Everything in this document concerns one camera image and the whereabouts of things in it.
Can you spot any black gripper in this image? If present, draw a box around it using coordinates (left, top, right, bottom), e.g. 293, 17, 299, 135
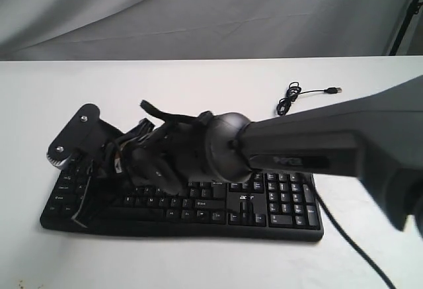
71, 126, 198, 228

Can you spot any black tripod stand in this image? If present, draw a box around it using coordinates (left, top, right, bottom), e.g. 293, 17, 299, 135
388, 0, 422, 56

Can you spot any black USB cable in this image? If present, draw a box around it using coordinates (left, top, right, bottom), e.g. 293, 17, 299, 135
274, 81, 344, 118

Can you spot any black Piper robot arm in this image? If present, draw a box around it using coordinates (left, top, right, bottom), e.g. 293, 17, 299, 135
73, 77, 422, 230

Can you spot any black Acer keyboard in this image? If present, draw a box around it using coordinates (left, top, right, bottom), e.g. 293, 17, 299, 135
40, 161, 324, 242

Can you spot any grey backdrop cloth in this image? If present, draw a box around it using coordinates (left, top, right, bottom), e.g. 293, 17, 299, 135
1, 0, 410, 61

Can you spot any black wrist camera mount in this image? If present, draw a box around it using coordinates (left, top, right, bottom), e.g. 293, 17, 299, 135
46, 103, 124, 170

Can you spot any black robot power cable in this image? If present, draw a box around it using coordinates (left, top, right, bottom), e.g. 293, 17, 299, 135
313, 186, 397, 289

